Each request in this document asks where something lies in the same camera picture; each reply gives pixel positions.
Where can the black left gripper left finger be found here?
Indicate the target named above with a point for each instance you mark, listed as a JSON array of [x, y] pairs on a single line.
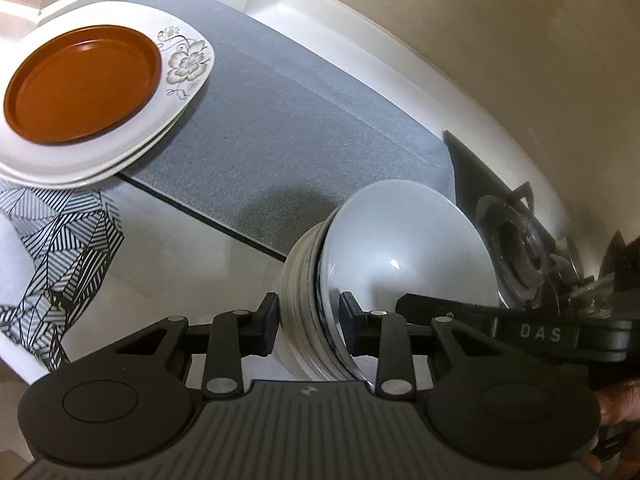
[[234, 335]]

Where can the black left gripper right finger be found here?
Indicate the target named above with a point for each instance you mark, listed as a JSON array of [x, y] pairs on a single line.
[[382, 336]]

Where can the cream white bowl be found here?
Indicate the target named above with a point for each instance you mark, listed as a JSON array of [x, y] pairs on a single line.
[[287, 299], [321, 343]]

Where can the light blue ceramic bowl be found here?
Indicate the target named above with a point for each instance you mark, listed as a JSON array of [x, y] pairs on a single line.
[[393, 238]]

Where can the white plate blue floral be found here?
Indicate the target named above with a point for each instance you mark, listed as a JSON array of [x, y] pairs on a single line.
[[61, 164]]

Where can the white floral square plate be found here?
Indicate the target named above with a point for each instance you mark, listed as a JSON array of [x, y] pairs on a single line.
[[187, 60]]

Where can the brown round plate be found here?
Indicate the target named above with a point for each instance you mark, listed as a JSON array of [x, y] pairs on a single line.
[[82, 83]]

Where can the person's right hand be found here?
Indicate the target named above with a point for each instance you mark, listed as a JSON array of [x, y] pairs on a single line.
[[620, 403]]

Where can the black gas stove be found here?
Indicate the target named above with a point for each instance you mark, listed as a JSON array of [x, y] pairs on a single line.
[[534, 271]]

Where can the black white geometric cloth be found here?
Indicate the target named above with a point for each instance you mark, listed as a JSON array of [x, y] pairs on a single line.
[[72, 237]]

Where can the grey fabric mat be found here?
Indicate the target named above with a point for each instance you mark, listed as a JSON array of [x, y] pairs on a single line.
[[278, 137]]

